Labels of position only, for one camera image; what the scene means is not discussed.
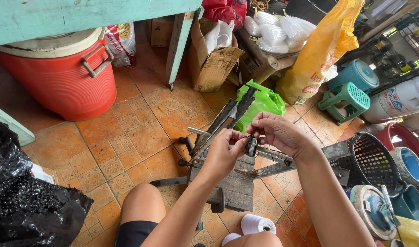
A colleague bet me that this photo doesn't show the red water cooler cream lid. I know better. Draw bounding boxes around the red water cooler cream lid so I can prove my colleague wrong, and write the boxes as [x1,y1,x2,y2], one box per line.
[0,27,117,121]

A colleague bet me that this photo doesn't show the grey metal frame bench tool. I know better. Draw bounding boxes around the grey metal frame bench tool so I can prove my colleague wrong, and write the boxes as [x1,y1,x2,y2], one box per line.
[150,84,351,214]

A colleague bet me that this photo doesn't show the metal wire rack with items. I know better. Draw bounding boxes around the metal wire rack with items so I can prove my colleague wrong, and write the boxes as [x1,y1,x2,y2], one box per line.
[347,0,419,93]

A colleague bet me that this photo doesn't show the white printed water jug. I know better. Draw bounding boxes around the white printed water jug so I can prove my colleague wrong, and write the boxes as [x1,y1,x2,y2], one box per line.
[362,75,419,124]

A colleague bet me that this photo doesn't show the yellow plastic container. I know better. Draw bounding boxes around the yellow plastic container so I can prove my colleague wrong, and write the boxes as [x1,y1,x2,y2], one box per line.
[381,215,419,247]

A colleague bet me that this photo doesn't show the person's left leg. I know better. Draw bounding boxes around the person's left leg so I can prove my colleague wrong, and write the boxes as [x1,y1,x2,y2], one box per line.
[120,183,168,226]

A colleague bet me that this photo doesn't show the teal plastic container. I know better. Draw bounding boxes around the teal plastic container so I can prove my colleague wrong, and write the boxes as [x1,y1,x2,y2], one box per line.
[390,185,419,221]

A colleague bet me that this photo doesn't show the green plastic bag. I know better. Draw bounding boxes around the green plastic bag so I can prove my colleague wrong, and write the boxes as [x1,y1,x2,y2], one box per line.
[234,80,286,134]

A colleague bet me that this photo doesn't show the teal plastic water jug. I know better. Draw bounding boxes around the teal plastic water jug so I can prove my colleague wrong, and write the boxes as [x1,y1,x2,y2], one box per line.
[327,59,380,92]

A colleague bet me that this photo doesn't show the person's right leg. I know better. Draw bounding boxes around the person's right leg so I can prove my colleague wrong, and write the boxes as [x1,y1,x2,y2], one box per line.
[223,231,283,247]

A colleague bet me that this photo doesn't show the person's right hand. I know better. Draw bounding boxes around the person's right hand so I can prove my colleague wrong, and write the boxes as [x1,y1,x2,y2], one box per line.
[246,111,317,159]

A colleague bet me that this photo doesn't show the small closed cardboard box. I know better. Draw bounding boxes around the small closed cardboard box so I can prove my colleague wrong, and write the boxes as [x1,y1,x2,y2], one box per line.
[149,16,175,48]

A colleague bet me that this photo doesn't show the red plastic bag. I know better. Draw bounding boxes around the red plastic bag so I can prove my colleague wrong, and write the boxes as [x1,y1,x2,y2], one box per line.
[201,0,248,31]

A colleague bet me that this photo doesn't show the turquoise wooden table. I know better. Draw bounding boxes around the turquoise wooden table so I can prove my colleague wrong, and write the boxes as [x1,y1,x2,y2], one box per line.
[0,0,205,90]

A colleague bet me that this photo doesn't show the white plastic bag in box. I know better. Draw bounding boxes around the white plastic bag in box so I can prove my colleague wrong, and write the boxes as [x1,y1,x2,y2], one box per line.
[204,19,235,55]

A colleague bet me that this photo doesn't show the small black metal bobbin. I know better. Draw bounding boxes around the small black metal bobbin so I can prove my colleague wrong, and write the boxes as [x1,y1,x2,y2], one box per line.
[243,135,259,158]

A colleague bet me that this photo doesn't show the person's left hand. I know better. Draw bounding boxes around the person's left hand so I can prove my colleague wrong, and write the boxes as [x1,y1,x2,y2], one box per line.
[203,129,249,181]

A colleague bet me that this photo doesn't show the large white thread spool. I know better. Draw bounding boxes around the large white thread spool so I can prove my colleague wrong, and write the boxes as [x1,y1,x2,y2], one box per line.
[241,214,277,236]

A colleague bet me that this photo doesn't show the turquoise wooden board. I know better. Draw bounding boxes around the turquoise wooden board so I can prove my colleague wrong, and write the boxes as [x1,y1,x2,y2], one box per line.
[0,101,36,147]

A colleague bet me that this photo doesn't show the black shorts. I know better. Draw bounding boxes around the black shorts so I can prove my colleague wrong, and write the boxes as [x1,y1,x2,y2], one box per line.
[114,220,159,247]

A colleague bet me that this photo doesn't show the white bucket blue inside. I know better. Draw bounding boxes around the white bucket blue inside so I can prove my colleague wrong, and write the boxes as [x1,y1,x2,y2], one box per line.
[389,147,419,186]

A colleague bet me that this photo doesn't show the open brown cardboard box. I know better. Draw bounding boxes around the open brown cardboard box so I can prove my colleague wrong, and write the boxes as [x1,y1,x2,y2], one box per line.
[188,19,245,93]

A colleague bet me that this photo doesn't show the red plastic basin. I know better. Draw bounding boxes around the red plastic basin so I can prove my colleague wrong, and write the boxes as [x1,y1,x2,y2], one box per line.
[374,122,419,180]

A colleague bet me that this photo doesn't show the pile of white plastic bags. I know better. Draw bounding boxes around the pile of white plastic bags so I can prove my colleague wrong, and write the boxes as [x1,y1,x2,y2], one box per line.
[243,11,317,54]

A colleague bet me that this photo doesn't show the black plastic mesh basket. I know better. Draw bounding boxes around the black plastic mesh basket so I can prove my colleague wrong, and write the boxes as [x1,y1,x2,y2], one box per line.
[348,132,409,199]

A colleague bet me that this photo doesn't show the white printed sack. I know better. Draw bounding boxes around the white printed sack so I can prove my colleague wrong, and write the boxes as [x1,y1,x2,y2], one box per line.
[105,21,137,67]

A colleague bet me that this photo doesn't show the person's leg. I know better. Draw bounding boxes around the person's leg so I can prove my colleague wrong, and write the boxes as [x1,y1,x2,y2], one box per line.
[223,231,283,247]
[120,183,168,226]

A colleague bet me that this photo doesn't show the black plastic bag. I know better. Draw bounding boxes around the black plastic bag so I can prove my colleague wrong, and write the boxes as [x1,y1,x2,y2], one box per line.
[0,117,94,247]

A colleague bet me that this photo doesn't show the yellow printed sack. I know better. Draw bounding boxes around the yellow printed sack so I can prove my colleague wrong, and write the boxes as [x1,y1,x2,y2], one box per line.
[276,0,365,106]

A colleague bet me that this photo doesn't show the grey disc with blue hub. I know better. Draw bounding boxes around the grey disc with blue hub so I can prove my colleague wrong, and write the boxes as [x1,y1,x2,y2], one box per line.
[349,185,401,241]

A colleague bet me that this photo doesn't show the green plastic stool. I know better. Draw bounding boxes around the green plastic stool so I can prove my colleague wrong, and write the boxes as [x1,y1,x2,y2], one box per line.
[317,82,371,126]

